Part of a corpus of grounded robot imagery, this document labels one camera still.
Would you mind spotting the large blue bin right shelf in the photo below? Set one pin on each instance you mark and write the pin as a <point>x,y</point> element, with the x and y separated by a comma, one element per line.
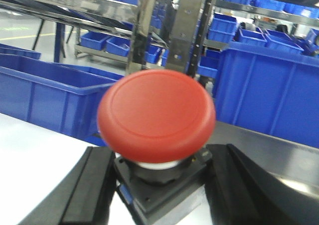
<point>269,91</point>

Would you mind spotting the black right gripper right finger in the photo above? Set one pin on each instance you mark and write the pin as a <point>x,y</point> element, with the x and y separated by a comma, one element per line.
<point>240,192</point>

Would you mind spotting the red mushroom push button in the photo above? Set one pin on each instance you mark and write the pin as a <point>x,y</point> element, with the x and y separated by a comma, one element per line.
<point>158,121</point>

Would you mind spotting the stainless steel shelving rack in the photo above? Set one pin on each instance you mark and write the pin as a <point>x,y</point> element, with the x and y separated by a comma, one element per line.
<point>148,33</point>

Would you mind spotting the large blue bin lower left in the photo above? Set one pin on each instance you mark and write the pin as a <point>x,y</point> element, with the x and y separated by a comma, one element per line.
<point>59,97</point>

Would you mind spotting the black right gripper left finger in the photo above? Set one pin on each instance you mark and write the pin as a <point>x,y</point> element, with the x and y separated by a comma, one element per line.
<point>83,197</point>

